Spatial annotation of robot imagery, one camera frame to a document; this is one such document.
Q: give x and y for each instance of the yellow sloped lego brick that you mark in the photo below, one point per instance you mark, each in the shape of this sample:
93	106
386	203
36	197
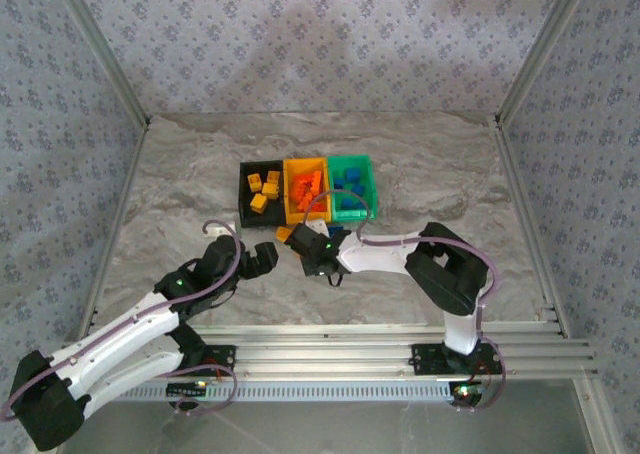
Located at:
254	180

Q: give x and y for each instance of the aluminium side rail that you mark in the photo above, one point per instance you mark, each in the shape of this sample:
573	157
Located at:
130	174
522	199

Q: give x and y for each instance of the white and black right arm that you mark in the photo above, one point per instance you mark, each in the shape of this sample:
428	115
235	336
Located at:
380	256

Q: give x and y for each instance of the aluminium frame post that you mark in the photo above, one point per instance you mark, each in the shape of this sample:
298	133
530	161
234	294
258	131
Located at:
107	49
541	49

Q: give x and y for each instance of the aluminium frame leg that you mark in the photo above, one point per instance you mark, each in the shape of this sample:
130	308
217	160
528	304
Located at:
597	424

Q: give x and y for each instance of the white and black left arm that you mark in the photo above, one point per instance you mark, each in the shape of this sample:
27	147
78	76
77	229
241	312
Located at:
115	331

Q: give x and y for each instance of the orange long lego brick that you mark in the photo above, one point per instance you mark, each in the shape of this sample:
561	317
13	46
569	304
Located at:
312	179
318	188
311	195
298	186
302	205

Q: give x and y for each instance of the black plastic storage bin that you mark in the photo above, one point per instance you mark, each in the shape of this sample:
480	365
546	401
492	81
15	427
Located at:
244	214

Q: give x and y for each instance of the yellow square lego brick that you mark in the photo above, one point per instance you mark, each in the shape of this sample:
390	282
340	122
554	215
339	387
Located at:
270	191
273	176
258	203

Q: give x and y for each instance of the blue long lego brick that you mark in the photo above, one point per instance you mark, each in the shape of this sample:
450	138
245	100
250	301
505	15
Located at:
334	231

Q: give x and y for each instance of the small black circuit board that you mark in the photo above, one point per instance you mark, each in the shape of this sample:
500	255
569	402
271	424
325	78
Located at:
185	389
465	393

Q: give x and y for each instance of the aluminium base rail beam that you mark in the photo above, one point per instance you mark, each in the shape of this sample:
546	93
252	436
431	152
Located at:
325	354

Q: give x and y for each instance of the green plastic storage bin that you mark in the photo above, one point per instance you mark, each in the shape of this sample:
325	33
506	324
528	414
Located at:
370	174

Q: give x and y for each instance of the yellow long lego brick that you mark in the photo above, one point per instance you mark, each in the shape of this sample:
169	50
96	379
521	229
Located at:
283	234

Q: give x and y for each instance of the yellow plastic storage bin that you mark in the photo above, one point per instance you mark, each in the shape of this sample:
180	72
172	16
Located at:
305	165

